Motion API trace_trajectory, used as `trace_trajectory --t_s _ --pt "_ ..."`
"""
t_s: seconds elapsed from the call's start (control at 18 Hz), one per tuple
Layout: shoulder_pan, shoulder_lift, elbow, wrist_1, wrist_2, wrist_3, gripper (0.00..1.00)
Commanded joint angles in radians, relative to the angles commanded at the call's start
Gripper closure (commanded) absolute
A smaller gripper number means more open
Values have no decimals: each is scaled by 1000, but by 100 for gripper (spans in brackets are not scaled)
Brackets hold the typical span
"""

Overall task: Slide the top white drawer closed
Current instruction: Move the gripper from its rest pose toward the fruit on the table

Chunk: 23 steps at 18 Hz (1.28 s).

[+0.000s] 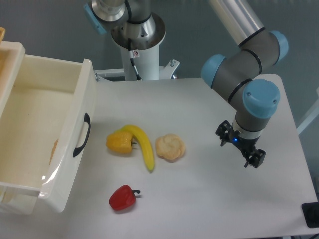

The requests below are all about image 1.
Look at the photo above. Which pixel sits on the beige bread roll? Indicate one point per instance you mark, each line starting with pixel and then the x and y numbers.
pixel 170 147

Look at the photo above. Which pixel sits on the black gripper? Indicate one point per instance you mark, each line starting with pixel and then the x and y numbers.
pixel 254 157

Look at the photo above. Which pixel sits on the white drawer cabinet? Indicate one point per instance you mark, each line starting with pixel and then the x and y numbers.
pixel 10 74

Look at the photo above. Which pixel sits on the red bell pepper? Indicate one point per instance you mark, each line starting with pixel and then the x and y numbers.
pixel 123 198

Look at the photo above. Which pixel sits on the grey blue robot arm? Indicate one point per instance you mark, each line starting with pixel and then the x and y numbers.
pixel 235 79

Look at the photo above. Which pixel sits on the yellow banana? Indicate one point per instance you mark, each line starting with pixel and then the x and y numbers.
pixel 144 142

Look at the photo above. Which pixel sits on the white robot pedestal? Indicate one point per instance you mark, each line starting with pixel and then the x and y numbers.
pixel 139 47

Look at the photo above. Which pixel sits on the yellow bell pepper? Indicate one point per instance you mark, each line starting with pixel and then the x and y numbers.
pixel 120 142

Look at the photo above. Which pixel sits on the black device at corner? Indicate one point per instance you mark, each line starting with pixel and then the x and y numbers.
pixel 311 214

